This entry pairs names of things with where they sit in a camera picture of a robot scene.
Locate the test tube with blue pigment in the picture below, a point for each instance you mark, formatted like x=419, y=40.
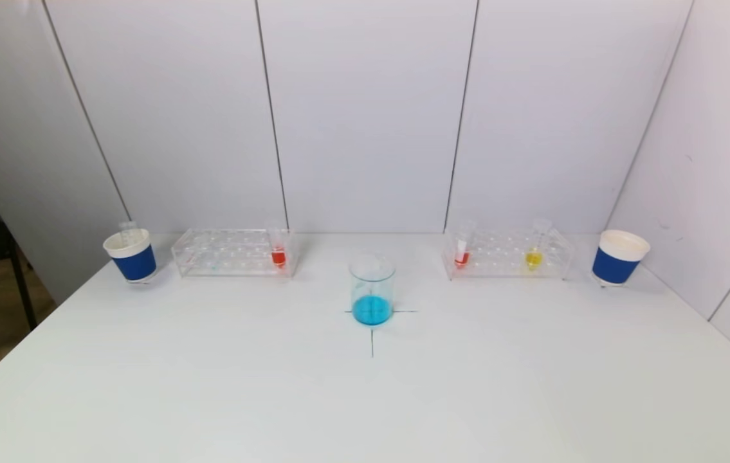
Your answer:
x=127, y=233

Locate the clear glass beaker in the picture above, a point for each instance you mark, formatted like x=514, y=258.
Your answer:
x=372, y=302

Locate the test tube with yellow pigment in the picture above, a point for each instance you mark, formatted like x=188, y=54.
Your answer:
x=534, y=258

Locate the clear acrylic test tube rack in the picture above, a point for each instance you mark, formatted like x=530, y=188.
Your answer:
x=223, y=254
x=506, y=260

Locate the blue and white paper cup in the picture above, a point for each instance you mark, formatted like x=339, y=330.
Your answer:
x=617, y=263
x=133, y=260

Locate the test tube with red pigment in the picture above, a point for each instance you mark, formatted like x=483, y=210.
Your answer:
x=278, y=257
x=462, y=258

